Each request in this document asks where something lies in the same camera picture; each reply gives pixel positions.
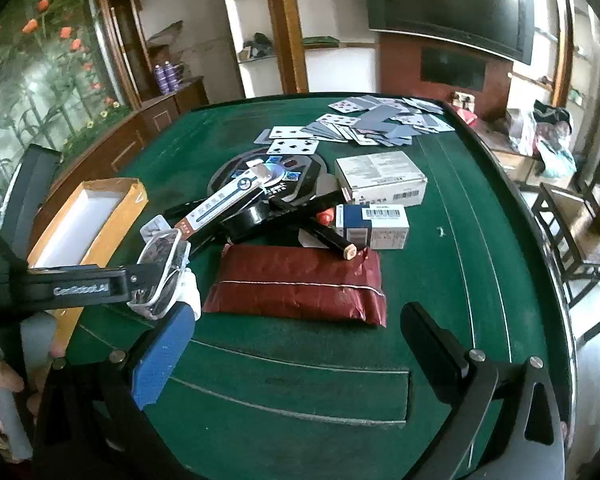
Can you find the pile of plastic bags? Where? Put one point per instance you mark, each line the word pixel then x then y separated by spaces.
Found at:
pixel 550 135

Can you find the red and white packet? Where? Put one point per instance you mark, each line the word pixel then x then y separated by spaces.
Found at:
pixel 464 110

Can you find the scattered playing cards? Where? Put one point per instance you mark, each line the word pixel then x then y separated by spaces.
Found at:
pixel 380 120

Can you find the black marker with beige ends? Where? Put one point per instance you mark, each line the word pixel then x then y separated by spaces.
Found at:
pixel 330 240

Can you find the brown wooden wall unit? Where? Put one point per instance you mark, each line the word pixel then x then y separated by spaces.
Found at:
pixel 400 75

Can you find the yellow cardboard box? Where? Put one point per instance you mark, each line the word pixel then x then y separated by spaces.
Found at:
pixel 80 225

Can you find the long narrow paper box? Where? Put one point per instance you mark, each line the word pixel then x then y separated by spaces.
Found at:
pixel 220 207

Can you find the wooden pillar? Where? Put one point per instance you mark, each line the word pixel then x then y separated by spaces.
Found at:
pixel 285 25

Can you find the purple bottle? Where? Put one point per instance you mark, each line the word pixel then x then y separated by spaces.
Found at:
pixel 170 76
pixel 159 80

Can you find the blue and white small box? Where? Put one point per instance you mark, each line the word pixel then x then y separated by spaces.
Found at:
pixel 385 230

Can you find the clear plastic container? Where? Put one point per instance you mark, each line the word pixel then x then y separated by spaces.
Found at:
pixel 166 255

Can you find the table centre control panel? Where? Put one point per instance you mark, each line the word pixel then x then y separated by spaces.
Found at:
pixel 305 172

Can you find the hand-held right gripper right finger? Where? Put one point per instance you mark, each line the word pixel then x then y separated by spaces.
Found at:
pixel 437 342

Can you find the dark red packet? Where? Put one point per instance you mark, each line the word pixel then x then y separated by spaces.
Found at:
pixel 300 285

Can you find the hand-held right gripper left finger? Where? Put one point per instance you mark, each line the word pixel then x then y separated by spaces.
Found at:
pixel 160 355

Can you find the floral wall mural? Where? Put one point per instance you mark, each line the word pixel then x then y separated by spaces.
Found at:
pixel 40 60

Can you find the white wall shelves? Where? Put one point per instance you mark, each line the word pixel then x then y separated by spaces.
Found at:
pixel 350 5

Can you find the black television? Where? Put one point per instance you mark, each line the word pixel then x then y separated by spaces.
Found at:
pixel 455 5

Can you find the white carton box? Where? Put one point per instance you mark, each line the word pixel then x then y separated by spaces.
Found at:
pixel 380 172

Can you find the black tape roll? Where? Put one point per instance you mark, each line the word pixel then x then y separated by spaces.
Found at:
pixel 245 222

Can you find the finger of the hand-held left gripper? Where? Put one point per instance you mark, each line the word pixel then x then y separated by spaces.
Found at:
pixel 142 280

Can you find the dark wooden chair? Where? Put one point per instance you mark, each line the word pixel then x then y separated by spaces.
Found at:
pixel 555 220

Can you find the wooden sideboard cabinet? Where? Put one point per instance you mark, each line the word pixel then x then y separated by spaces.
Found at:
pixel 130 135

